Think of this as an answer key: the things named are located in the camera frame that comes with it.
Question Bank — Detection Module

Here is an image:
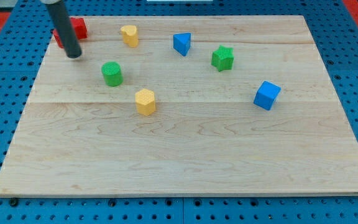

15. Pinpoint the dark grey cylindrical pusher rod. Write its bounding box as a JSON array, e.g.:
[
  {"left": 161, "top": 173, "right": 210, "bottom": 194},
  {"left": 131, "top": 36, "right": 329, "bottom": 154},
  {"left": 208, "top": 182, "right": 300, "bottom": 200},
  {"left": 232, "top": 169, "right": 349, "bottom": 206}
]
[{"left": 40, "top": 0, "right": 82, "bottom": 58}]

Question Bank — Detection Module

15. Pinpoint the red block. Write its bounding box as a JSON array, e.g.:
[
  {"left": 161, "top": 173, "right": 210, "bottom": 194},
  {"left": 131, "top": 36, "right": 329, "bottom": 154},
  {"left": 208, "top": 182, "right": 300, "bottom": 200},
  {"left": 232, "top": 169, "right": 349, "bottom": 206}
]
[{"left": 53, "top": 17, "right": 88, "bottom": 48}]

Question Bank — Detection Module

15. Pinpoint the wooden board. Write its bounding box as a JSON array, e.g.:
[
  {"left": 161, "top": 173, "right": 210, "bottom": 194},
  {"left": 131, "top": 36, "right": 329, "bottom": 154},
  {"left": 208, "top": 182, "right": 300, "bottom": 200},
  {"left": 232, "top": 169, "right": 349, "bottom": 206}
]
[{"left": 0, "top": 16, "right": 358, "bottom": 198}]

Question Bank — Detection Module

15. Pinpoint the blue triangle block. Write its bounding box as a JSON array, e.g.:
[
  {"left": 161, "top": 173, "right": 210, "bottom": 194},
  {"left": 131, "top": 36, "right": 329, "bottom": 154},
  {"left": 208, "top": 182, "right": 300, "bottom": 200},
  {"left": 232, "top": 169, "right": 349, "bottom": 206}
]
[{"left": 173, "top": 32, "right": 191, "bottom": 57}]

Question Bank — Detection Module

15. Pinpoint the yellow hexagon block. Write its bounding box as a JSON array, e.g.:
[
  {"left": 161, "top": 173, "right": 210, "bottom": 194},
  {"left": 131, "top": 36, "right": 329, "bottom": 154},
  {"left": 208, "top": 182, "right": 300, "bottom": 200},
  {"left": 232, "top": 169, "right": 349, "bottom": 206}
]
[{"left": 135, "top": 88, "right": 156, "bottom": 116}]

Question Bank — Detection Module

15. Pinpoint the yellow heart block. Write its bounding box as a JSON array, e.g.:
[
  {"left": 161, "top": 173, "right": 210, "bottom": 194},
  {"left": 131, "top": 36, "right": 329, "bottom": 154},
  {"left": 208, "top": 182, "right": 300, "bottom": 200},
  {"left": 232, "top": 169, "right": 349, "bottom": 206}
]
[{"left": 120, "top": 25, "right": 139, "bottom": 48}]

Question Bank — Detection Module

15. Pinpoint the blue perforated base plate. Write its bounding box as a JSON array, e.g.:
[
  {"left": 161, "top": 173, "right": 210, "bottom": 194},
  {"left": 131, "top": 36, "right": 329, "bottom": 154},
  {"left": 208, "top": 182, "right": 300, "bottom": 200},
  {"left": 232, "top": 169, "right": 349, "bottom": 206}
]
[{"left": 0, "top": 1, "right": 358, "bottom": 223}]

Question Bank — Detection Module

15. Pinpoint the green cylinder block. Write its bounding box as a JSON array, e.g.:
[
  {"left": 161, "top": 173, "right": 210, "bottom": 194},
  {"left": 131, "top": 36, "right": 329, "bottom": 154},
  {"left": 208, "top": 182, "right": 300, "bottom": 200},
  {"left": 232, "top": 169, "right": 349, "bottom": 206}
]
[{"left": 101, "top": 62, "right": 123, "bottom": 86}]

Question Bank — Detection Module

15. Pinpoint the green star block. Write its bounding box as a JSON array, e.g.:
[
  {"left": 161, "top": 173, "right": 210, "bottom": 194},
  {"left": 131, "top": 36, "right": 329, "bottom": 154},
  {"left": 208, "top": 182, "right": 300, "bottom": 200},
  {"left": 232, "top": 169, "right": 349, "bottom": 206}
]
[{"left": 211, "top": 45, "right": 234, "bottom": 72}]

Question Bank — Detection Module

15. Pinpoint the blue cube block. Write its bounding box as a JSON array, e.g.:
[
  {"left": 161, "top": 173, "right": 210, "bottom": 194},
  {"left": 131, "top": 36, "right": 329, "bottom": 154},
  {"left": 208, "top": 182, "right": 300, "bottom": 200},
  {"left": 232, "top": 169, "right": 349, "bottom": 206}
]
[{"left": 254, "top": 81, "right": 281, "bottom": 110}]

